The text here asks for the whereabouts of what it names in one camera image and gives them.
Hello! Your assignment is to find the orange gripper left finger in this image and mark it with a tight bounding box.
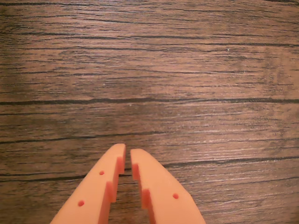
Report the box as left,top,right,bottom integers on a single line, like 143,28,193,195
50,143,127,224

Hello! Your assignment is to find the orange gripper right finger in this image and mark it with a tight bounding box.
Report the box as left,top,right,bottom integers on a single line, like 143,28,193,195
130,148,206,224

